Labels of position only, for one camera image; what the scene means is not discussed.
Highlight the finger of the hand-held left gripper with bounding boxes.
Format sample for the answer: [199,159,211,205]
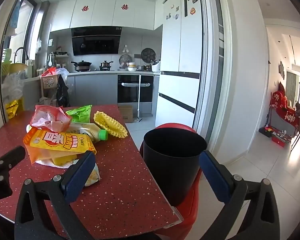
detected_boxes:
[0,146,26,170]

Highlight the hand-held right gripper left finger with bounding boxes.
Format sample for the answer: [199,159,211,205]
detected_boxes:
[14,151,97,240]

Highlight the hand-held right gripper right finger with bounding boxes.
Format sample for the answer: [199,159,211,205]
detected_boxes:
[199,151,288,240]

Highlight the orange yellow snack bag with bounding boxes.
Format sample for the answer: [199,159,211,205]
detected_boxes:
[23,127,97,165]

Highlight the red and black waste bin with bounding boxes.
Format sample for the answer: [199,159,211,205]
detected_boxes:
[139,123,207,240]

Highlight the green plastic bag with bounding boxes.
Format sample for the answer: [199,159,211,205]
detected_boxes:
[66,104,93,123]

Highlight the small white yellow packet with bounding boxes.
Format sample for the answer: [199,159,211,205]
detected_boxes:
[84,162,101,187]

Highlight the gold foil bag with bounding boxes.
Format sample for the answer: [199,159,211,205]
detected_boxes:
[5,99,23,119]

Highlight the white paper napkin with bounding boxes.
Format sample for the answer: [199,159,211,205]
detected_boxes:
[36,158,77,168]

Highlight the cream bottle with green cap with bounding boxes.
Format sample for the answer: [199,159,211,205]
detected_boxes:
[65,122,108,143]

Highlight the clear plastic bag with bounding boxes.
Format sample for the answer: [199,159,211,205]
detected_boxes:
[1,71,25,103]

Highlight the pink plastic bag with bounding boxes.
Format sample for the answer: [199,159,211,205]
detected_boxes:
[30,105,72,132]

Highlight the yellow foam fruit net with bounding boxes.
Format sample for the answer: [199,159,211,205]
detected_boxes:
[94,111,128,139]

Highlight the yellow plastic basin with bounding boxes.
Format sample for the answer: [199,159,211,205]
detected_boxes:
[9,63,28,75]

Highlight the white perforated basket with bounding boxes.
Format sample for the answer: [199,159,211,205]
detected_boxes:
[40,67,58,89]

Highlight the black plastic bag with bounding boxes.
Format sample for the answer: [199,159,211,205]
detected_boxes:
[56,74,71,107]

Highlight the cardboard box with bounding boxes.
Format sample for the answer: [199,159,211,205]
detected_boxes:
[118,105,133,123]

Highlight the curved kitchen faucet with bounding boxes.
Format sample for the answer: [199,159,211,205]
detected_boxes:
[14,47,29,64]

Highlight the red banner decoration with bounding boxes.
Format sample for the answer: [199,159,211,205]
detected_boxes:
[270,82,299,130]

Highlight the white stick mop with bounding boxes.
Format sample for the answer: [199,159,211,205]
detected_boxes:
[136,74,143,123]

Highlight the black built-in oven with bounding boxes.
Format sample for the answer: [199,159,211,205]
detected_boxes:
[117,74,154,103]

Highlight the black wok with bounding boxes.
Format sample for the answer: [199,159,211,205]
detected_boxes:
[70,60,92,71]

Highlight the steel cooking pot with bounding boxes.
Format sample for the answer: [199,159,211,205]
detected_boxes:
[99,60,114,70]

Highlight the white refrigerator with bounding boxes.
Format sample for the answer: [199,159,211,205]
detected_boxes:
[155,0,203,130]

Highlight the round patterned tray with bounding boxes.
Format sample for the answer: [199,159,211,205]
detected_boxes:
[119,55,131,67]

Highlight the black range hood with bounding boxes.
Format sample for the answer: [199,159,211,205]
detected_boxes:
[71,26,122,56]

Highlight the round dark divided pan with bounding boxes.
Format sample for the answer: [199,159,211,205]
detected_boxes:
[141,48,157,63]

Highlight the white upper cabinets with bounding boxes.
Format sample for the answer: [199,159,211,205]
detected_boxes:
[50,0,163,32]

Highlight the white sliding door frame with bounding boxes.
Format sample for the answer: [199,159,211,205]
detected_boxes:
[192,0,232,140]

